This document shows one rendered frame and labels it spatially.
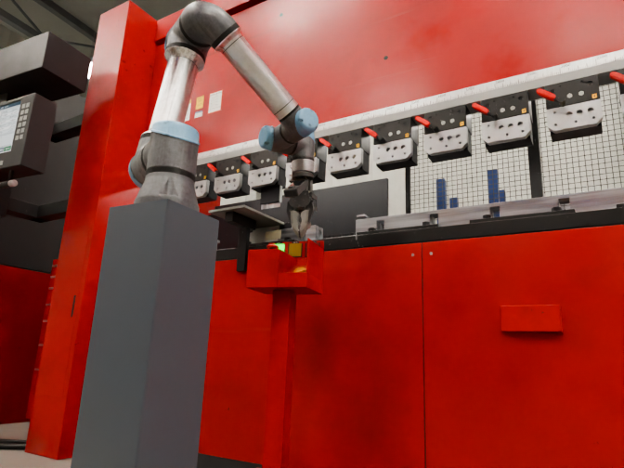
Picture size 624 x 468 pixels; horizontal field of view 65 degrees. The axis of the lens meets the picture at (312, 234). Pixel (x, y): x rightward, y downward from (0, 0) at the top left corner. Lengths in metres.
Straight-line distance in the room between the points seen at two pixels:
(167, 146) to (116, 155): 1.49
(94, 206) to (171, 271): 1.53
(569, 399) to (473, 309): 0.33
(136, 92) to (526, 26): 1.93
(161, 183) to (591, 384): 1.17
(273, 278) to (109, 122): 1.51
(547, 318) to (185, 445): 0.96
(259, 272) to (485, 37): 1.15
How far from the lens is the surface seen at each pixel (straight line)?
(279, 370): 1.52
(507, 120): 1.77
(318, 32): 2.33
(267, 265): 1.51
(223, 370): 1.94
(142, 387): 1.05
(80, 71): 2.91
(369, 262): 1.65
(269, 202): 2.12
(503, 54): 1.90
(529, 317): 1.46
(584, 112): 1.75
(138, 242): 1.12
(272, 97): 1.45
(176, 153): 1.21
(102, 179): 2.61
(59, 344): 2.57
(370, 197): 2.46
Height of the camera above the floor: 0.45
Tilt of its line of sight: 15 degrees up
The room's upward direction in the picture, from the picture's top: 2 degrees clockwise
